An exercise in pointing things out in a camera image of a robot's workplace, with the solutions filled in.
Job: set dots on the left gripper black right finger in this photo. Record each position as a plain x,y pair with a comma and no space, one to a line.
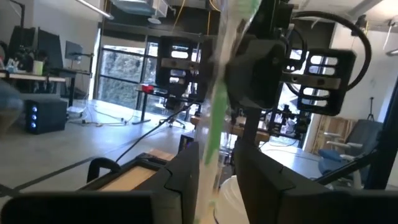
264,199

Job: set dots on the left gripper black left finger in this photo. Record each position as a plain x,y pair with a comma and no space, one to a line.
174,202

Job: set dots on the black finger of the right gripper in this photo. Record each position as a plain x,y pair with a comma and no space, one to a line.
255,74
206,71

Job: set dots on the yellow Lysol wipes canister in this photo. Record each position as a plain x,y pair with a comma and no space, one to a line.
231,202

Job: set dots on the green toothbrush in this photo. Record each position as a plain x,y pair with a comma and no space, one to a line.
217,105

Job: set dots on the black background robot arm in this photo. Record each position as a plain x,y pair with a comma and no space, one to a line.
289,121

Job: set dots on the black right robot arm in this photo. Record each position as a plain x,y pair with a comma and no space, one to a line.
273,18

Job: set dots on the wooden robot station table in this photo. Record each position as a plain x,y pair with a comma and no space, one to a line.
237,130

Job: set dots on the black office chair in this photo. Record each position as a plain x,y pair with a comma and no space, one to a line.
175,105

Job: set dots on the wooden crate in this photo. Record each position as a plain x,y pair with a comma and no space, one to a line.
326,130

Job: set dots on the black tripod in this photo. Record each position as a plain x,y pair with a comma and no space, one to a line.
370,115

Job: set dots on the red box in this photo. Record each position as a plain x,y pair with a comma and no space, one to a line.
147,88

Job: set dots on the small black computer coloured lights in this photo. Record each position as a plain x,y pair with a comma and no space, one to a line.
186,141

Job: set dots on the blue grey office chair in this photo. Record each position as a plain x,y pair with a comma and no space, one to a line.
367,133

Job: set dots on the grey computer monitor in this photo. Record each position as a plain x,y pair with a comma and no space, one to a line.
73,50

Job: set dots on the black computer with blue lights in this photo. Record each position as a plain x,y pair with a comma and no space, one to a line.
49,116

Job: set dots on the black computer monitor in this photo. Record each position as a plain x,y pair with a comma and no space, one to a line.
21,43
49,46

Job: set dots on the light green cup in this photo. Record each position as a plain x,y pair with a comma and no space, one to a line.
38,68

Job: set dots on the wooden top desk grey legs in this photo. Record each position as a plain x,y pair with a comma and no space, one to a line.
31,77

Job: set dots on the black rig frame strut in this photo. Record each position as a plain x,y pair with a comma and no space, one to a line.
385,140

